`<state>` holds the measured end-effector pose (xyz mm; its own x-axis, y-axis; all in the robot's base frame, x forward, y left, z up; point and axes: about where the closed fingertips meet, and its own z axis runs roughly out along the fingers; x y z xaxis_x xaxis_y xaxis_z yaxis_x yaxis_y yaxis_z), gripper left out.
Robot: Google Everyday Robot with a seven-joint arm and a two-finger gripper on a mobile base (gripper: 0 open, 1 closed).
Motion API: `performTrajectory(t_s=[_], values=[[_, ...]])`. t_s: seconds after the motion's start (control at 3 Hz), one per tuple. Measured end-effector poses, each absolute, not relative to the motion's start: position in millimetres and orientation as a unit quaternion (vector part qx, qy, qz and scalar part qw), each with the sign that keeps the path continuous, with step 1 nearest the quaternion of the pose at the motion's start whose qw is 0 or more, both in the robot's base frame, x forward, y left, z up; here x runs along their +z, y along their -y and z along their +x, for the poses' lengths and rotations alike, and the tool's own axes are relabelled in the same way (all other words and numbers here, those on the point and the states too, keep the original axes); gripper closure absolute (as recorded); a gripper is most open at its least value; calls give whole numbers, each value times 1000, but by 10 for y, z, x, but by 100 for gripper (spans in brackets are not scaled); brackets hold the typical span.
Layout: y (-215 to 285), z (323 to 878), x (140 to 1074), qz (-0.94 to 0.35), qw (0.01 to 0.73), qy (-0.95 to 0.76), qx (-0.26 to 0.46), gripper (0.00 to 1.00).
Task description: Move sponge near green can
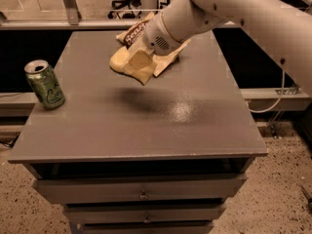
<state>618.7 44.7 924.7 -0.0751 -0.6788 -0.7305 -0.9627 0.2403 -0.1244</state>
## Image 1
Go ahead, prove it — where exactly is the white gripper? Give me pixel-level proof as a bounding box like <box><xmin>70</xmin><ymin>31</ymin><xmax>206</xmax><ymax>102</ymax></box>
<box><xmin>122</xmin><ymin>13</ymin><xmax>181</xmax><ymax>85</ymax></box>

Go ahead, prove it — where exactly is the yellow sponge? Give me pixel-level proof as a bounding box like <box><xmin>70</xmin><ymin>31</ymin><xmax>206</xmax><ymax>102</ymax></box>
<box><xmin>109</xmin><ymin>47</ymin><xmax>136</xmax><ymax>76</ymax></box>

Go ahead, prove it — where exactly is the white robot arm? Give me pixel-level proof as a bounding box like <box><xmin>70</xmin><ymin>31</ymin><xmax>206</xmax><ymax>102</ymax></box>
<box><xmin>121</xmin><ymin>0</ymin><xmax>312</xmax><ymax>96</ymax></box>

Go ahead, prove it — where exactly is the green soda can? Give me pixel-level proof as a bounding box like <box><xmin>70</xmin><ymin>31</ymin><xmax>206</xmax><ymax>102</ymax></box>
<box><xmin>24</xmin><ymin>59</ymin><xmax>65</xmax><ymax>110</ymax></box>

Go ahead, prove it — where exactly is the sea salt chips bag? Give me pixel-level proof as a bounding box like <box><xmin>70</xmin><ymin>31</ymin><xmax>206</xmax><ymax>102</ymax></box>
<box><xmin>109</xmin><ymin>13</ymin><xmax>189</xmax><ymax>85</ymax></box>

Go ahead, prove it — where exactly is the black office chair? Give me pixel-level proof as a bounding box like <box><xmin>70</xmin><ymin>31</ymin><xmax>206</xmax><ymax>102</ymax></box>
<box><xmin>106</xmin><ymin>0</ymin><xmax>178</xmax><ymax>20</ymax></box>

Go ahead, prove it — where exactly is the grey drawer cabinet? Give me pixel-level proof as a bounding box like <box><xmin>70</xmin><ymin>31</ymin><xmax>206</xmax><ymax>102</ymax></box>
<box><xmin>10</xmin><ymin>31</ymin><xmax>266</xmax><ymax>234</ymax></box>

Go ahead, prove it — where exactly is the metal railing frame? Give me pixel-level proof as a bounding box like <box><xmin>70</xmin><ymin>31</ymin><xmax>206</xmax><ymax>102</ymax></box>
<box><xmin>0</xmin><ymin>0</ymin><xmax>312</xmax><ymax>31</ymax></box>

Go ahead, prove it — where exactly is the white cable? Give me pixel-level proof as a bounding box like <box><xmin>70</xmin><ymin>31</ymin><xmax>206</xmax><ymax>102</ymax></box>
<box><xmin>247</xmin><ymin>69</ymin><xmax>287</xmax><ymax>114</ymax></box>

